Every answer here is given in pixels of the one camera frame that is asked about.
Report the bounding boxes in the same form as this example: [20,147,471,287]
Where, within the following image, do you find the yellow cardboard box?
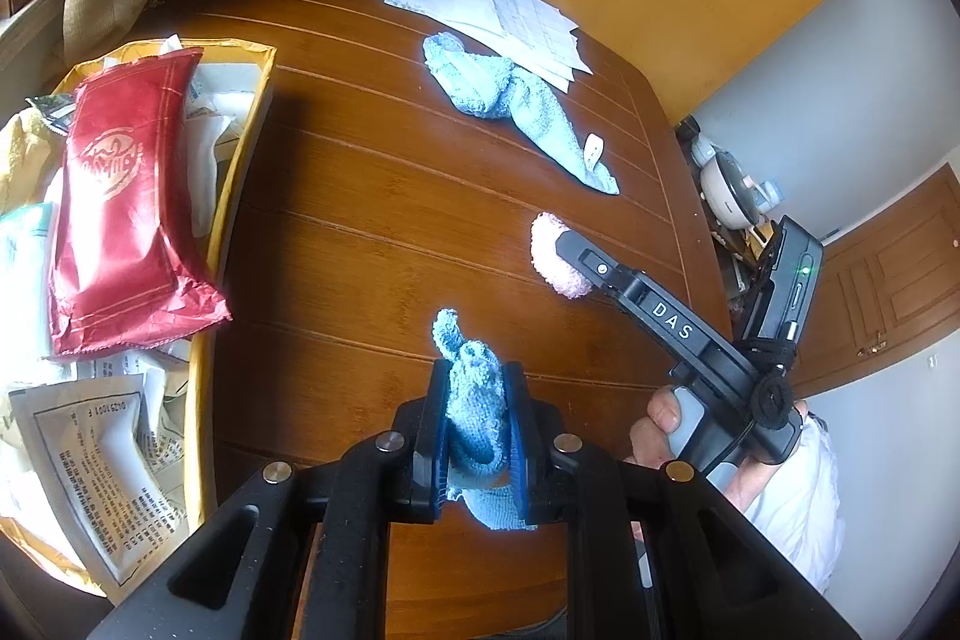
[0,36,278,601]

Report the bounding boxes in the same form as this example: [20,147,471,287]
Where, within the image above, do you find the white garment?
[748,415,845,597]

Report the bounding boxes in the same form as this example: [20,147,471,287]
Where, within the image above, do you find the yellow towel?
[0,107,70,215]

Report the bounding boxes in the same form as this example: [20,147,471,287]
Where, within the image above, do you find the blue knitted cloth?
[431,308,527,532]

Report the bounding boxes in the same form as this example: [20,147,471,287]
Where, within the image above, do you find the blue towel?
[421,32,623,197]

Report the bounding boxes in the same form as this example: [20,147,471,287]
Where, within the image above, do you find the brown wooden door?
[780,162,960,399]

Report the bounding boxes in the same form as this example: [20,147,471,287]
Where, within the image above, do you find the person's right hand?
[628,385,809,515]

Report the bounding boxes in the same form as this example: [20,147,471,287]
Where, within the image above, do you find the white paper sheets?
[351,0,595,91]

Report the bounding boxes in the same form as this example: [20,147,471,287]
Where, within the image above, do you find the red foil packet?
[45,47,233,361]

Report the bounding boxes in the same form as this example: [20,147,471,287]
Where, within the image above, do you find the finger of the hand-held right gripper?
[553,231,640,311]

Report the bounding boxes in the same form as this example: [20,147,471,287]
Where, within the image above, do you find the dark side cabinet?
[673,115,782,327]

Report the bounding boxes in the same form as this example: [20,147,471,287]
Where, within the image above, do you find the flat white text packet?
[6,374,190,601]

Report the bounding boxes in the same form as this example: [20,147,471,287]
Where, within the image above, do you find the pink fuzzy ball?
[529,211,602,301]

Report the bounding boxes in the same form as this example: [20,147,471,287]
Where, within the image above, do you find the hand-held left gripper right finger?
[504,361,863,640]

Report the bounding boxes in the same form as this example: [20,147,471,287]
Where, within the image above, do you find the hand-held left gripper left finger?
[90,359,452,640]

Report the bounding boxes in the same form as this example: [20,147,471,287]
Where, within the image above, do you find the white teal wipes pack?
[0,201,62,365]

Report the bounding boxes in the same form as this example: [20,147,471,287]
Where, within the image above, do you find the white rice cooker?
[700,149,782,230]

